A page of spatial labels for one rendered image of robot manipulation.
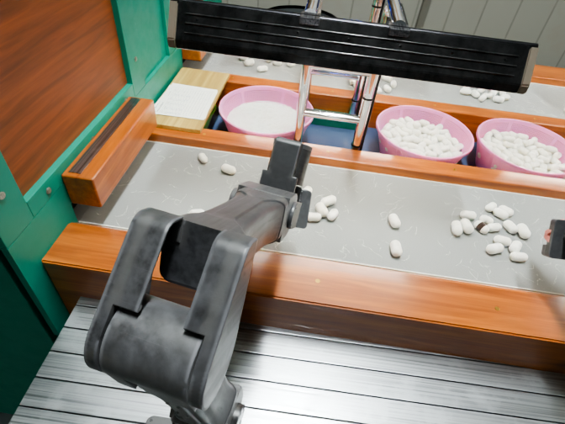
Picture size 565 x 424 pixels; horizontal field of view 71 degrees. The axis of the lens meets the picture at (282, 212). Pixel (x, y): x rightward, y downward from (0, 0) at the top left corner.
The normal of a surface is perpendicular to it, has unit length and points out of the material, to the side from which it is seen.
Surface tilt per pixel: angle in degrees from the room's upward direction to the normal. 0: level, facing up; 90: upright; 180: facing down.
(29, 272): 90
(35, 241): 90
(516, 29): 90
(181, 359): 33
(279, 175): 49
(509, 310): 0
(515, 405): 0
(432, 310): 0
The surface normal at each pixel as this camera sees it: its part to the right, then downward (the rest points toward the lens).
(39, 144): 0.99, 0.14
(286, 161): -0.18, 0.02
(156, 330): 0.04, -0.62
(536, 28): -0.11, 0.68
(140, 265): -0.11, -0.24
